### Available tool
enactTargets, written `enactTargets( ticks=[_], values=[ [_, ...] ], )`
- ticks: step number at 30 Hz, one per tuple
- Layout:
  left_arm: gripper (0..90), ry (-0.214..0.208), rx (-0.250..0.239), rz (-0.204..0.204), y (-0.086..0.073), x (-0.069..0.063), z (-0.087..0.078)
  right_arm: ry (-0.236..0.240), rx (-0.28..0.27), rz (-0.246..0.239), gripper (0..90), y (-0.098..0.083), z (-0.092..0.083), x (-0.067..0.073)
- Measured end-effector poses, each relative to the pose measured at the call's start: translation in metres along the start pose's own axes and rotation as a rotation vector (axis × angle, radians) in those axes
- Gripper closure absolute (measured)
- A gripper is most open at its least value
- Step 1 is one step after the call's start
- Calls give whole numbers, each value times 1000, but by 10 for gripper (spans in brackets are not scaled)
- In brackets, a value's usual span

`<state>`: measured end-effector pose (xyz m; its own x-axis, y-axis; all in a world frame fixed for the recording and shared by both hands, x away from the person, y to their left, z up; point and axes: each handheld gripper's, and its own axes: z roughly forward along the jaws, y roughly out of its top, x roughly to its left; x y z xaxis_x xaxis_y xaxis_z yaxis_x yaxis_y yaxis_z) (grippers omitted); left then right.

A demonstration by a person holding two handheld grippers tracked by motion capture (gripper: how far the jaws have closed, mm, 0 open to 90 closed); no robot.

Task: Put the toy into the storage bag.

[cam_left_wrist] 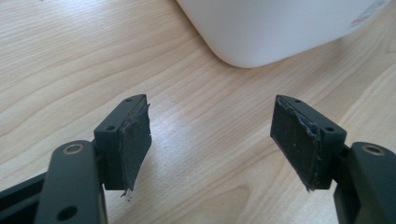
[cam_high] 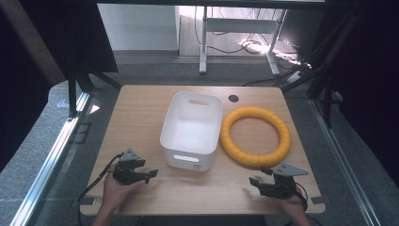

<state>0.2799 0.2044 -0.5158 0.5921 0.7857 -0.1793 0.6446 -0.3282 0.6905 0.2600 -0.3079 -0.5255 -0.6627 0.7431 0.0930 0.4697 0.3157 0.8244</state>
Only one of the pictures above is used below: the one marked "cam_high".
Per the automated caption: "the black curtain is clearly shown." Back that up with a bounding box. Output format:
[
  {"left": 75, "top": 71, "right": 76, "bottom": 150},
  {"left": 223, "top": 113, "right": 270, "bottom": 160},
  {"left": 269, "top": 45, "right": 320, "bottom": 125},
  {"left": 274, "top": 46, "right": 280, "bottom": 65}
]
[
  {"left": 309, "top": 0, "right": 399, "bottom": 189},
  {"left": 0, "top": 0, "right": 120, "bottom": 173}
]

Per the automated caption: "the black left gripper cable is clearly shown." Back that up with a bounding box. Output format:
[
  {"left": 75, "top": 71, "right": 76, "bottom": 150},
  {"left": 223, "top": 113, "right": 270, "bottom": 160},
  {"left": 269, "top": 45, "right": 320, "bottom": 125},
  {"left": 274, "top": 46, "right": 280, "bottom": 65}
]
[{"left": 75, "top": 152, "right": 124, "bottom": 226}]

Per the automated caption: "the black metal stand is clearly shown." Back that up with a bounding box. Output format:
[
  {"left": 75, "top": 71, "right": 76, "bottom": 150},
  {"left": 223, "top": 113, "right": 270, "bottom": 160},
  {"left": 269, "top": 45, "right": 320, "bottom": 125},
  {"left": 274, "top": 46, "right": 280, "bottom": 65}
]
[
  {"left": 66, "top": 60, "right": 122, "bottom": 120},
  {"left": 279, "top": 12, "right": 361, "bottom": 129}
]

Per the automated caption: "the tan slanted beam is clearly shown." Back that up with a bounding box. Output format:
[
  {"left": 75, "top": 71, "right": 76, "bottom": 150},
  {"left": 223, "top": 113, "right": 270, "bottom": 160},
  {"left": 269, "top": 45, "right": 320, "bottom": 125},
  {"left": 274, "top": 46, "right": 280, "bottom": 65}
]
[{"left": 0, "top": 0, "right": 66, "bottom": 87}]

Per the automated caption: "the white plastic storage bin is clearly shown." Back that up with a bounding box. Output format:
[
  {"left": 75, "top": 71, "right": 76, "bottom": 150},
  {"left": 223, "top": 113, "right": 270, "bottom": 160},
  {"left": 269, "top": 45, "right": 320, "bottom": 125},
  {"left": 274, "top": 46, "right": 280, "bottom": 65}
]
[{"left": 159, "top": 90, "right": 223, "bottom": 173}]

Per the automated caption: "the person's right hand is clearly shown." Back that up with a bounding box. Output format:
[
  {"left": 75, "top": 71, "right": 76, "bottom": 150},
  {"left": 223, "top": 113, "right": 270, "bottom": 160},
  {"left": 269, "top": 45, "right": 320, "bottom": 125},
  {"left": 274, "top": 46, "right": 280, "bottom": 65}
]
[{"left": 277, "top": 186, "right": 310, "bottom": 219}]

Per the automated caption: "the aluminium floor rail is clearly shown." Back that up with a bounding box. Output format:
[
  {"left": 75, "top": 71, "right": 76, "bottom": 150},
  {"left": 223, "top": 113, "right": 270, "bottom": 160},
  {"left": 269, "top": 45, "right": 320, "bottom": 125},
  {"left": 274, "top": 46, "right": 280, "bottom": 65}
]
[
  {"left": 308, "top": 97, "right": 382, "bottom": 226},
  {"left": 9, "top": 91, "right": 91, "bottom": 226}
]

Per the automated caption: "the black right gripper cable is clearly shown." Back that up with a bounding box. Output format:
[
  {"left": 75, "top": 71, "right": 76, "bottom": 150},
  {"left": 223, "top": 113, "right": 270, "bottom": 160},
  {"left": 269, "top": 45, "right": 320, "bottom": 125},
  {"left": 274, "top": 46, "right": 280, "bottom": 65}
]
[{"left": 294, "top": 182, "right": 311, "bottom": 212}]

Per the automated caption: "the tangle of floor cables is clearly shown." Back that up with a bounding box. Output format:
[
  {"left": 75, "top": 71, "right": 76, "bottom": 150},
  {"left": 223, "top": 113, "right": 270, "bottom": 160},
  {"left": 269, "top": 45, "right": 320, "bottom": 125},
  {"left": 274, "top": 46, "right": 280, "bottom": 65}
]
[{"left": 193, "top": 6, "right": 313, "bottom": 88}]

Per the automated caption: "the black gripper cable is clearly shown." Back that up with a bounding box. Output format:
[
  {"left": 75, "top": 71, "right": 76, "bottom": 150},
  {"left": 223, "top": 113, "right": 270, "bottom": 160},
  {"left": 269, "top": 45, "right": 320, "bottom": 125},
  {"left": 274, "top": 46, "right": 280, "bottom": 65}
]
[
  {"left": 75, "top": 152, "right": 124, "bottom": 226},
  {"left": 294, "top": 182, "right": 311, "bottom": 212}
]

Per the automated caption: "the white panel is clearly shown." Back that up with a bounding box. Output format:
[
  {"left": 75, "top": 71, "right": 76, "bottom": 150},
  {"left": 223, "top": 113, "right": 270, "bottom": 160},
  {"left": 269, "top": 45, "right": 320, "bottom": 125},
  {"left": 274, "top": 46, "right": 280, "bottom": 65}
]
[{"left": 97, "top": 3, "right": 181, "bottom": 52}]

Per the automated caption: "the yellow ribbed ring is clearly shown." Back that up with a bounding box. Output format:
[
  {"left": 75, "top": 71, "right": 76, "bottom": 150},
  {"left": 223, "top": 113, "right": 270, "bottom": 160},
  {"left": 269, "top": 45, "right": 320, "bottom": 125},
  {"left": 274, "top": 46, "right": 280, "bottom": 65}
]
[{"left": 218, "top": 105, "right": 293, "bottom": 169}]

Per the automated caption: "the white power strip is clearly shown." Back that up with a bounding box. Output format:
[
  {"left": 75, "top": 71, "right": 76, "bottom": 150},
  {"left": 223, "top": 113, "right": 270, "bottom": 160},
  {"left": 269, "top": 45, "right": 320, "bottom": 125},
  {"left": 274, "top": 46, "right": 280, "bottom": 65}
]
[{"left": 286, "top": 71, "right": 305, "bottom": 84}]

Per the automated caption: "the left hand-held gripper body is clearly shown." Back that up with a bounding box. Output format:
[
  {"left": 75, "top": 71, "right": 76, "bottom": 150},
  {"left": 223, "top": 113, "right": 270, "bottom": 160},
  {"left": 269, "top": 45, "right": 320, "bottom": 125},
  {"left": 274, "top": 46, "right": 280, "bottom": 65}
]
[{"left": 112, "top": 148, "right": 147, "bottom": 186}]

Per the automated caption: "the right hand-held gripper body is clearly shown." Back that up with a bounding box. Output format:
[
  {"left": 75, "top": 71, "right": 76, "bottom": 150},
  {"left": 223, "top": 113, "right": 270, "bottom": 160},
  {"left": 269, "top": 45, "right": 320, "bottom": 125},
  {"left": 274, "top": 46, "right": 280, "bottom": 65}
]
[{"left": 259, "top": 162, "right": 311, "bottom": 200}]

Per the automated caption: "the white metal desk frame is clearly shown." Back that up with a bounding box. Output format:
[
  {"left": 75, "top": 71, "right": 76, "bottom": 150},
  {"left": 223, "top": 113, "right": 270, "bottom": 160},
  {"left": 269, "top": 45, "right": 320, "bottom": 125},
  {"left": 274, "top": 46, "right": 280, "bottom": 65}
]
[{"left": 199, "top": 6, "right": 288, "bottom": 77}]

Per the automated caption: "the person's left hand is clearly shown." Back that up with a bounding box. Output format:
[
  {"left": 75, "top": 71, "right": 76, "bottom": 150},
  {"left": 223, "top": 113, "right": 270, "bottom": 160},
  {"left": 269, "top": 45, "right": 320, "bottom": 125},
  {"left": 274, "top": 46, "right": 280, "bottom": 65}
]
[{"left": 100, "top": 163, "right": 147, "bottom": 215}]

